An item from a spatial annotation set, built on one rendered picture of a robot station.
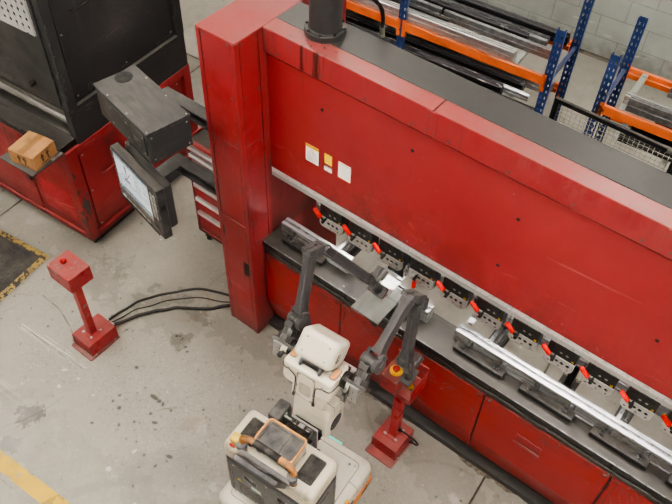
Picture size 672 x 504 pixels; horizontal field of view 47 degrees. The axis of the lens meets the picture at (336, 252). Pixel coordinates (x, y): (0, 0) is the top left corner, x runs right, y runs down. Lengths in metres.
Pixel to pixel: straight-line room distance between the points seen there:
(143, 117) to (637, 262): 2.30
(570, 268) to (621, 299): 0.24
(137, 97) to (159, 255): 2.06
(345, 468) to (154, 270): 2.14
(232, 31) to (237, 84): 0.24
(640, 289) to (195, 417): 2.85
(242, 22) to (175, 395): 2.45
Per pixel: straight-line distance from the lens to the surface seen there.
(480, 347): 4.18
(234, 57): 3.68
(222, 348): 5.25
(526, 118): 3.35
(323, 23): 3.60
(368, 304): 4.19
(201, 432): 4.95
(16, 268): 5.98
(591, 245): 3.31
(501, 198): 3.38
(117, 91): 4.03
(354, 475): 4.48
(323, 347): 3.58
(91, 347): 5.28
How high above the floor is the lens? 4.35
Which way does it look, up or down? 49 degrees down
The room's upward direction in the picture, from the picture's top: 3 degrees clockwise
